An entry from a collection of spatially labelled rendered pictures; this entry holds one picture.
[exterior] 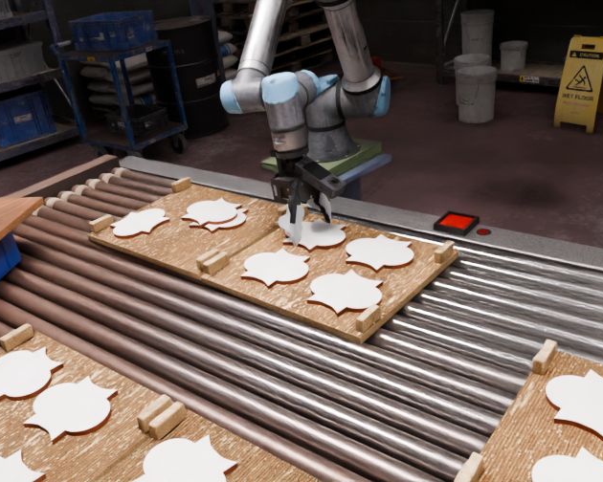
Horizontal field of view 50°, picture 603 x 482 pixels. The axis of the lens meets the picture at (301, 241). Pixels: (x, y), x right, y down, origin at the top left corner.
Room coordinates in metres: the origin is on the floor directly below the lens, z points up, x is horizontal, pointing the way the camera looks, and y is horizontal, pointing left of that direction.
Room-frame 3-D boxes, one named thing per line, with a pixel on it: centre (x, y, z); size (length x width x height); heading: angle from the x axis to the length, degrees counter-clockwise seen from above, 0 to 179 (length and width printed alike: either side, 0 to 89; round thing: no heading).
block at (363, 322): (0.92, -0.10, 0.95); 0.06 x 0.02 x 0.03; 137
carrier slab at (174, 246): (1.45, 0.26, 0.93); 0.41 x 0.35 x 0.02; 48
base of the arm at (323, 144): (1.92, -0.13, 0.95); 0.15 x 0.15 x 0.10
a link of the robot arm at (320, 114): (1.92, -0.12, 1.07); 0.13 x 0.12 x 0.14; 67
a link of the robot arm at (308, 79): (1.41, -0.02, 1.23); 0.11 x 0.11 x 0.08; 67
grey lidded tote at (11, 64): (5.40, 2.17, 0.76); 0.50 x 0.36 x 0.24; 138
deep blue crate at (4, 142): (5.39, 2.25, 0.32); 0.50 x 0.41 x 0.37; 129
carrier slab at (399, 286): (1.16, -0.05, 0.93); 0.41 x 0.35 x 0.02; 47
